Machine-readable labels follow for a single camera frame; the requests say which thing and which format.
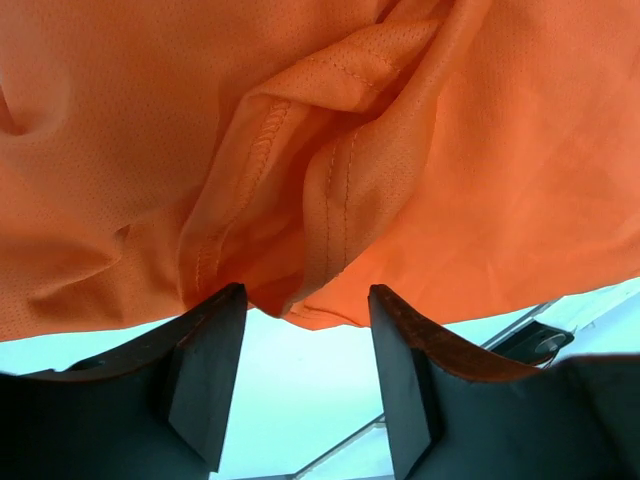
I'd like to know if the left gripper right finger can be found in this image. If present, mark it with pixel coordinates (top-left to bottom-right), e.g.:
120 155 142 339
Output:
368 285 639 479

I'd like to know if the orange t-shirt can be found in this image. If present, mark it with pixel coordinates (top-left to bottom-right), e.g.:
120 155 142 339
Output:
1 1 639 340

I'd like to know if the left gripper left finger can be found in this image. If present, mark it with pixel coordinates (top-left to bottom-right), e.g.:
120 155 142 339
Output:
1 283 247 479

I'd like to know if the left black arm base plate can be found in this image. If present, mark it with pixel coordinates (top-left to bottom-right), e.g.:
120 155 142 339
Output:
476 320 575 370

